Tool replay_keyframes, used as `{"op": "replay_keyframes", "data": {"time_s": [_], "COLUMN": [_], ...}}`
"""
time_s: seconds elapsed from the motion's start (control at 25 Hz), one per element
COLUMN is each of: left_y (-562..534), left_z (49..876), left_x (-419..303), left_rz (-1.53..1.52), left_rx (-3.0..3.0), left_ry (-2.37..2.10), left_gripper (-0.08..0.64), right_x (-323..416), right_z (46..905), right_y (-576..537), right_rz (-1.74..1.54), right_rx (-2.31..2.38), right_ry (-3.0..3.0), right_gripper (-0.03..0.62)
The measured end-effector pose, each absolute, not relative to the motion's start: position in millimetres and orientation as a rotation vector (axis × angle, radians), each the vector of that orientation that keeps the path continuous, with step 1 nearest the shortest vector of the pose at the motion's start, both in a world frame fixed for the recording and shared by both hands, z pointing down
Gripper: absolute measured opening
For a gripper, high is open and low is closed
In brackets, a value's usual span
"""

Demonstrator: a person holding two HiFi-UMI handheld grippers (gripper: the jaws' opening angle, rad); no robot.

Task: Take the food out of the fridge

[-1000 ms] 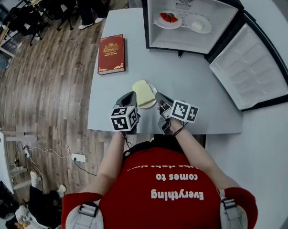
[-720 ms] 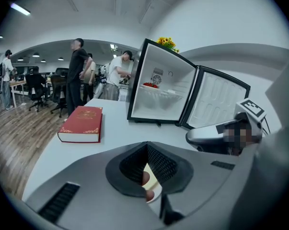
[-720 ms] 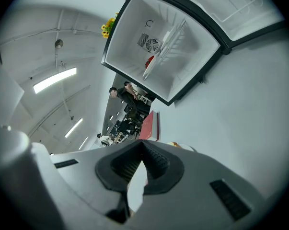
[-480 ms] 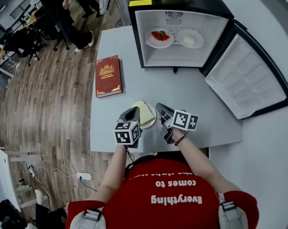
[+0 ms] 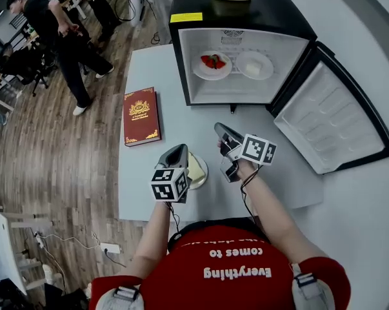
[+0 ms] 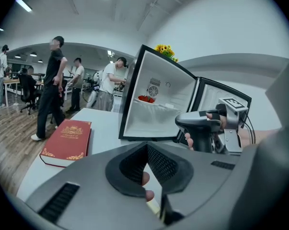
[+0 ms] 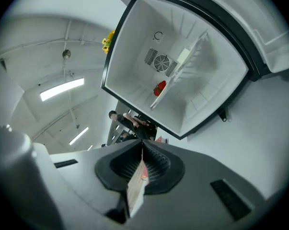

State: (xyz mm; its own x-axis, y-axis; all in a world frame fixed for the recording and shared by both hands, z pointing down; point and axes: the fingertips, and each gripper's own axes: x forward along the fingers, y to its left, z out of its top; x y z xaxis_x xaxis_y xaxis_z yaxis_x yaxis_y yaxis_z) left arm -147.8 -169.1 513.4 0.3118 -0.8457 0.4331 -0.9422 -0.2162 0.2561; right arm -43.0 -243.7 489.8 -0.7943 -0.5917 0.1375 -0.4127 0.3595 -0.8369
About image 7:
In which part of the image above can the black mini fridge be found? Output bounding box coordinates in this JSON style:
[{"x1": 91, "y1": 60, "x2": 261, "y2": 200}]
[{"x1": 100, "y1": 0, "x2": 289, "y2": 141}]

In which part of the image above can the long ceiling light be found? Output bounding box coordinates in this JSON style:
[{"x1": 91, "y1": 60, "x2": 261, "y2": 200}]
[
  {"x1": 69, "y1": 126, "x2": 89, "y2": 146},
  {"x1": 40, "y1": 78, "x2": 85, "y2": 102}
]

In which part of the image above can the white plate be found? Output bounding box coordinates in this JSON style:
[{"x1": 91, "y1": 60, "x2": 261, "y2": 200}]
[{"x1": 150, "y1": 79, "x2": 170, "y2": 110}]

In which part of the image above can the yellow sunflower bouquet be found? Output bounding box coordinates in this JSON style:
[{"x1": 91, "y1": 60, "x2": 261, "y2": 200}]
[{"x1": 101, "y1": 29, "x2": 116, "y2": 55}]

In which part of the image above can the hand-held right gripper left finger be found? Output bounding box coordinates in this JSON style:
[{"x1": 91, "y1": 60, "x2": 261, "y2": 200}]
[{"x1": 49, "y1": 139, "x2": 143, "y2": 230}]

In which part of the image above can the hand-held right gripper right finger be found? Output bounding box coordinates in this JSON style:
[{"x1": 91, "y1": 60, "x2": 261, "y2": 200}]
[{"x1": 130, "y1": 139, "x2": 279, "y2": 230}]

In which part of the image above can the clear fridge shelf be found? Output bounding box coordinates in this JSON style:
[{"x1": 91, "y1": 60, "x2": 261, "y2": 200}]
[{"x1": 150, "y1": 30, "x2": 209, "y2": 111}]

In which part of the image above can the pale butter block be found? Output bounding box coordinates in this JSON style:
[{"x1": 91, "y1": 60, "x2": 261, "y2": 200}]
[{"x1": 177, "y1": 47, "x2": 191, "y2": 64}]

